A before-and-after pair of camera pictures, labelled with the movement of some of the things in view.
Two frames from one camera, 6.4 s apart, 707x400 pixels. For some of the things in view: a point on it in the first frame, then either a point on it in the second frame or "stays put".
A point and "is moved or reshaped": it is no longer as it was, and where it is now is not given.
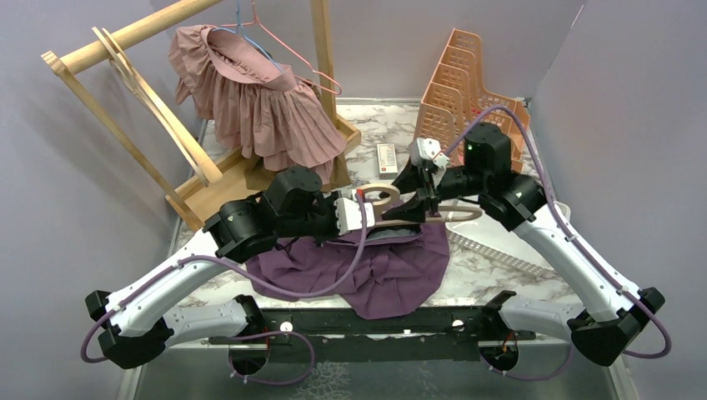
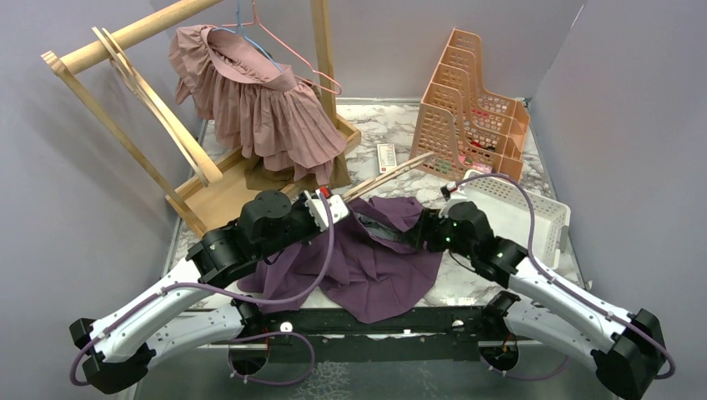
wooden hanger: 394,195 -> 386,177
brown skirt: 258,177 stays put
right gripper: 410,180 -> 430,220
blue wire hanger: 238,26 stays put
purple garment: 393,272 is moved or reshaped
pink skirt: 256,100 stays put
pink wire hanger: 257,21 stays put
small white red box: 387,162 stays put
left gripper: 339,205 -> 311,202
